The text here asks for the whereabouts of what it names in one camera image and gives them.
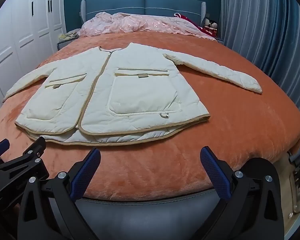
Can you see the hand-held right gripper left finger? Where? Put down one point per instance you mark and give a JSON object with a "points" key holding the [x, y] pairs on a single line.
{"points": [[86, 172]]}

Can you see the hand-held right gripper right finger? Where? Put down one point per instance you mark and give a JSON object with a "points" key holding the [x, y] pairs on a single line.
{"points": [[215, 172]]}

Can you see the cream quilted jacket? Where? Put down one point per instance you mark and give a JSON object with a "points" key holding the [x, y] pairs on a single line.
{"points": [[130, 92]]}

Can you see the orange plush blanket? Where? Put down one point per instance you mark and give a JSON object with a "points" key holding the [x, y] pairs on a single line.
{"points": [[215, 142]]}

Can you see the white wardrobe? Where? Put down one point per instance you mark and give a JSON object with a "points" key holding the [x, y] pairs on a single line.
{"points": [[20, 30]]}

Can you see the dark blue nightstand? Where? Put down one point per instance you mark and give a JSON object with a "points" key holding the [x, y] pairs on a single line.
{"points": [[62, 45]]}

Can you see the yellowish cloth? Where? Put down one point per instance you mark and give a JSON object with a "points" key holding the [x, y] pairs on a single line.
{"points": [[67, 36]]}

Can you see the red pillow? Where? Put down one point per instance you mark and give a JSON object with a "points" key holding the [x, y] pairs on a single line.
{"points": [[210, 33]]}

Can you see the plush doll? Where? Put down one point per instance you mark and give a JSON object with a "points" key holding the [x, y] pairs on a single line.
{"points": [[213, 25], [207, 23]]}

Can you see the blue-grey curtain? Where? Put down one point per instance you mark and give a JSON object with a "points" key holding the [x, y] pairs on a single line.
{"points": [[260, 30]]}

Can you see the pink embroidered quilt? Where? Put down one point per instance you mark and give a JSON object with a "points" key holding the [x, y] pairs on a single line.
{"points": [[130, 22]]}

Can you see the blue upholstered headboard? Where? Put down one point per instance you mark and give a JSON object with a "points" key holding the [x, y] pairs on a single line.
{"points": [[115, 5]]}

